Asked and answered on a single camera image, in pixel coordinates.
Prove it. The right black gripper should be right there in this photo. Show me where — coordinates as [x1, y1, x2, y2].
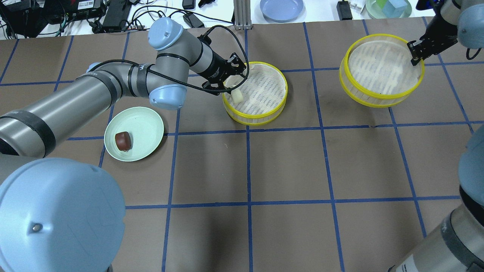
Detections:
[407, 14, 458, 66]

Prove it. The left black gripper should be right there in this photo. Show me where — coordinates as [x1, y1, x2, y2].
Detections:
[202, 53, 232, 94]

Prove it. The white steamed bun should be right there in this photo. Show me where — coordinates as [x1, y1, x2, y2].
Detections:
[231, 89, 244, 105]

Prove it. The yellow bamboo steamer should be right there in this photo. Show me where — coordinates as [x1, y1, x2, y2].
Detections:
[339, 33, 425, 108]
[222, 61, 289, 126]

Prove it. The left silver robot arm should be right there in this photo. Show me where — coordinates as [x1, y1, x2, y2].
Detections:
[1, 19, 244, 272]

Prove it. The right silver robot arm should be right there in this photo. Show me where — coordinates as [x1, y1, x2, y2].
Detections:
[389, 0, 484, 272]

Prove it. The green glass bowl with blocks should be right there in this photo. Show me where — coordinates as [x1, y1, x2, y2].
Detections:
[365, 0, 413, 19]

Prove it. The black power adapter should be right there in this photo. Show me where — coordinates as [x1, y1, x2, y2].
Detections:
[337, 0, 353, 21]

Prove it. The mint green plate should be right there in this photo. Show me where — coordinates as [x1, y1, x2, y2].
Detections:
[104, 107, 164, 162]

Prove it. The blue plate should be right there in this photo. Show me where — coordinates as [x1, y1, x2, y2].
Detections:
[259, 0, 305, 22]

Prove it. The brown chocolate bun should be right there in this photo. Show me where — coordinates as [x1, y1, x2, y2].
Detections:
[114, 131, 132, 151]

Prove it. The black power brick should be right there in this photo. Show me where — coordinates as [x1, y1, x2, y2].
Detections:
[102, 0, 132, 33]

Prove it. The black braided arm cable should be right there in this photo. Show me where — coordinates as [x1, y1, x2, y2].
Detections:
[91, 25, 246, 95]

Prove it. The aluminium frame post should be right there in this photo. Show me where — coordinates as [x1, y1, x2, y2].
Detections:
[233, 0, 253, 30]

